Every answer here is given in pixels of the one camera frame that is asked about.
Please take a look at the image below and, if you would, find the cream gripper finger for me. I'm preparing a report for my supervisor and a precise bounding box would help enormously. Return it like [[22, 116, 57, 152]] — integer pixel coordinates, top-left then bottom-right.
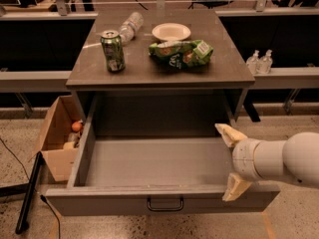
[[222, 172, 251, 202], [214, 123, 247, 147]]

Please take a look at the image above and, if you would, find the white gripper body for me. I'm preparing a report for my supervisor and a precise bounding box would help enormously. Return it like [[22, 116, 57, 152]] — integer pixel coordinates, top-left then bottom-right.
[[232, 138, 261, 181]]

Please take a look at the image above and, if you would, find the grey top drawer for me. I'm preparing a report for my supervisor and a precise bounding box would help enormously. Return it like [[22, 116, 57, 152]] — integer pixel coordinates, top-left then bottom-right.
[[45, 97, 281, 217]]

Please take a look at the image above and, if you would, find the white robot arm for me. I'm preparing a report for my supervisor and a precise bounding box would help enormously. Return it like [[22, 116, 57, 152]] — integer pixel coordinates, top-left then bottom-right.
[[214, 123, 319, 201]]

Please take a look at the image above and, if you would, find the grey drawer cabinet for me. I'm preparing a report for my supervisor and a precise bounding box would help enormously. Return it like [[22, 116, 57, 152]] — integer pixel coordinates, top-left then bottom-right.
[[67, 9, 254, 137]]

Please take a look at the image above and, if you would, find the left clear sanitizer bottle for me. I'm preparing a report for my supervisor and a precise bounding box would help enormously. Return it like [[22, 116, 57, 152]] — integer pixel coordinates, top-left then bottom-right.
[[246, 50, 259, 75]]

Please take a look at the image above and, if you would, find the clear sanitizer bottle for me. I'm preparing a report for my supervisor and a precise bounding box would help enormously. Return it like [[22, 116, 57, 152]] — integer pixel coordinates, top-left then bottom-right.
[[257, 50, 273, 74], [246, 50, 259, 75]]

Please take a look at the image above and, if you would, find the right clear sanitizer bottle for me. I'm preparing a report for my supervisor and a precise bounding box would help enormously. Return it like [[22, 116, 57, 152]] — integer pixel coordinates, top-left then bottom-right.
[[257, 50, 273, 74]]

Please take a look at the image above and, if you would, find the green chip bag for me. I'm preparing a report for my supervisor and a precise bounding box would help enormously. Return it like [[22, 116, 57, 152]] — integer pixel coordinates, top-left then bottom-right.
[[149, 40, 213, 70]]

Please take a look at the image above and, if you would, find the white bowl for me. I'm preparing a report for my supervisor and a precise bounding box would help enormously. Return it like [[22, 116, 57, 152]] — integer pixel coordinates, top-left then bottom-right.
[[152, 23, 191, 42]]

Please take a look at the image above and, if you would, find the clear plastic water bottle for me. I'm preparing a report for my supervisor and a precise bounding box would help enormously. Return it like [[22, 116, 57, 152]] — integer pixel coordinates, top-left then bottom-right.
[[119, 12, 144, 45]]

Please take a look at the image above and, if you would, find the green soda can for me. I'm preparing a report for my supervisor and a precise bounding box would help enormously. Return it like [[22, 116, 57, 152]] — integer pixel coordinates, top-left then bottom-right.
[[101, 30, 126, 73]]

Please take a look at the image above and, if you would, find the orange fruit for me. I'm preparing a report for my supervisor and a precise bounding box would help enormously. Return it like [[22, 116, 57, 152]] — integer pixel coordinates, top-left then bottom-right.
[[71, 121, 83, 132]]

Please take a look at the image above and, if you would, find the pale object in box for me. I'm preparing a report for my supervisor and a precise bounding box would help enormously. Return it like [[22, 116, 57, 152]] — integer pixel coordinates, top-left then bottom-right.
[[63, 132, 80, 149]]

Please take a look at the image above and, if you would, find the cardboard box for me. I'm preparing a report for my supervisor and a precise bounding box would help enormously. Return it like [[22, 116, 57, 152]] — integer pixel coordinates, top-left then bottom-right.
[[33, 96, 84, 181]]

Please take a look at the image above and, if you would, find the black flat bar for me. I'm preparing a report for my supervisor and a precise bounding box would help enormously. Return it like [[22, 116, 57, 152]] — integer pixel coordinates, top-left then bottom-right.
[[15, 151, 43, 234]]

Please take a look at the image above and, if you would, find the black drawer handle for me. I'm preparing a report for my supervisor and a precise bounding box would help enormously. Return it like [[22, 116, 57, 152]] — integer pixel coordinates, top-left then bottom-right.
[[147, 197, 184, 212]]

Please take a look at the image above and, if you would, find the black floor cable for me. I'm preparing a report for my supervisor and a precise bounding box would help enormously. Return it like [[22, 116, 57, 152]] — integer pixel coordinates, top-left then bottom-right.
[[0, 136, 62, 239]]

